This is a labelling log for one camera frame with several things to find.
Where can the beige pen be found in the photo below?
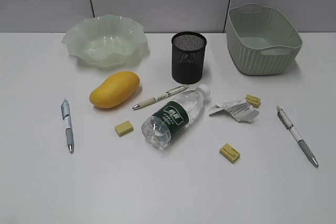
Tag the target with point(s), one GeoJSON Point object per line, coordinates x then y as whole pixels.
{"type": "Point", "coordinates": [160, 97]}

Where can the clear water bottle green label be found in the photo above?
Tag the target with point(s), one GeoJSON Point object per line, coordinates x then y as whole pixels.
{"type": "Point", "coordinates": [159, 129]}

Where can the yellow mango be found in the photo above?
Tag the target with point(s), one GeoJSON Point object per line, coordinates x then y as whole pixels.
{"type": "Point", "coordinates": [115, 90]}

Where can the white waste paper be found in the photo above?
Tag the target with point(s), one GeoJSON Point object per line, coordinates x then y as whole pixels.
{"type": "Point", "coordinates": [240, 110]}

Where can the blue grey pen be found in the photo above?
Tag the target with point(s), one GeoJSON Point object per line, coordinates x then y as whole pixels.
{"type": "Point", "coordinates": [65, 110]}

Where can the white grey pen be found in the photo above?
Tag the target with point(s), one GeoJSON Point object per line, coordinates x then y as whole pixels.
{"type": "Point", "coordinates": [296, 135]}

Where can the yellow eraser left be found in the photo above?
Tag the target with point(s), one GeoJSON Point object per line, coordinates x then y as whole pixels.
{"type": "Point", "coordinates": [124, 128]}

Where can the black mesh pen holder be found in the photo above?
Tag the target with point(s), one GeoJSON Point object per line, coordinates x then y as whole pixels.
{"type": "Point", "coordinates": [188, 53]}

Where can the translucent green wavy plate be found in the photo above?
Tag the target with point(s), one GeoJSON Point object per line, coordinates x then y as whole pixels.
{"type": "Point", "coordinates": [107, 42]}

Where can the yellow eraser right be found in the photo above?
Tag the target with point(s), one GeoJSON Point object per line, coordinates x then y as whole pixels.
{"type": "Point", "coordinates": [252, 100]}

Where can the pale green plastic basket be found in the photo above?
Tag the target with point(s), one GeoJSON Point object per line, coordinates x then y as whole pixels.
{"type": "Point", "coordinates": [261, 40]}

